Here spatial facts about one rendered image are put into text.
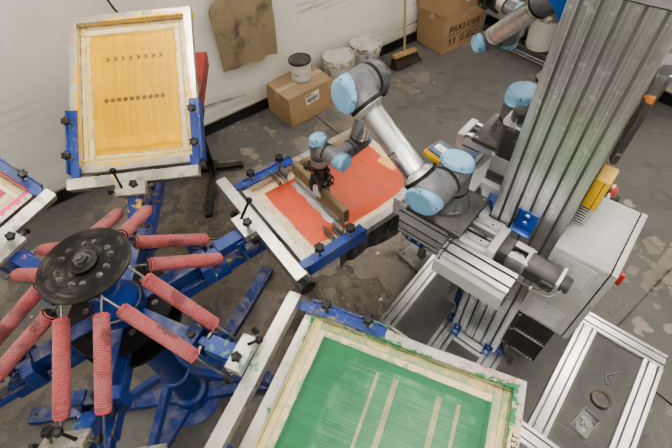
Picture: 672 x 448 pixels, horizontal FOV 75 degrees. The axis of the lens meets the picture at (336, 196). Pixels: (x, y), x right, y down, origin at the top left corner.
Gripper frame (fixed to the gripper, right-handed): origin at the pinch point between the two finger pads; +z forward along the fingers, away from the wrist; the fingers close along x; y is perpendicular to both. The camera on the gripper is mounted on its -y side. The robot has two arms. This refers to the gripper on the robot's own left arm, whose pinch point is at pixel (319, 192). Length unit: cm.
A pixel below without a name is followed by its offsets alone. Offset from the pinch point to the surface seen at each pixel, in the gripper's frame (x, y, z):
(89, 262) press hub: -92, 2, -31
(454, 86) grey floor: 236, -106, 101
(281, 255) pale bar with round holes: -34.0, 21.4, -4.2
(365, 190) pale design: 20.2, 9.7, 4.5
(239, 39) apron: 60, -192, 27
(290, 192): -8.4, -12.3, 5.2
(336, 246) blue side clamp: -12.5, 29.6, -0.5
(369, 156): 37.3, -7.3, 4.8
